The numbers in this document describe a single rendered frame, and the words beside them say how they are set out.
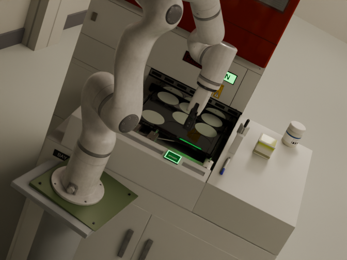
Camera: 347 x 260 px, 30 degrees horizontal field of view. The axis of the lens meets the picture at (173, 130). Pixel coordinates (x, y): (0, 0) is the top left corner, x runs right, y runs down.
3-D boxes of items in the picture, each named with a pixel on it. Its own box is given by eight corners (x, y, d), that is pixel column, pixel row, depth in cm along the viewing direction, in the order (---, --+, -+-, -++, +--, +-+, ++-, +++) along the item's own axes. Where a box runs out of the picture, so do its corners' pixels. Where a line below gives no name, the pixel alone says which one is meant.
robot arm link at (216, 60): (193, 70, 222) (213, 83, 218) (209, 35, 218) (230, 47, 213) (207, 71, 229) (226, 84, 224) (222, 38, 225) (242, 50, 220)
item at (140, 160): (70, 133, 250) (81, 104, 244) (198, 199, 246) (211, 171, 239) (60, 144, 242) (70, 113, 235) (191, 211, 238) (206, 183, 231)
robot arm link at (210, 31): (170, 1, 204) (187, 62, 229) (206, 22, 196) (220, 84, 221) (189, -16, 207) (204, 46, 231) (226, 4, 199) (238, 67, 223)
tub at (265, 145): (254, 144, 267) (262, 131, 263) (271, 152, 266) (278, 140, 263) (251, 152, 260) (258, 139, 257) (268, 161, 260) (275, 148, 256)
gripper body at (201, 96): (201, 76, 229) (188, 103, 232) (195, 81, 219) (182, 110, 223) (220, 85, 228) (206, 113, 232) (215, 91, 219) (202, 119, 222)
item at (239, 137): (230, 144, 259) (243, 117, 253) (238, 148, 259) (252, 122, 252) (226, 151, 254) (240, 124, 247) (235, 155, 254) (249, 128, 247)
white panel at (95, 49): (72, 59, 301) (98, -19, 281) (229, 138, 294) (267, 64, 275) (69, 61, 298) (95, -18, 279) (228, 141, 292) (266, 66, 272)
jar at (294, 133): (282, 135, 283) (292, 118, 278) (297, 143, 282) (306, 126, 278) (280, 142, 277) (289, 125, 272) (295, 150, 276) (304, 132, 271)
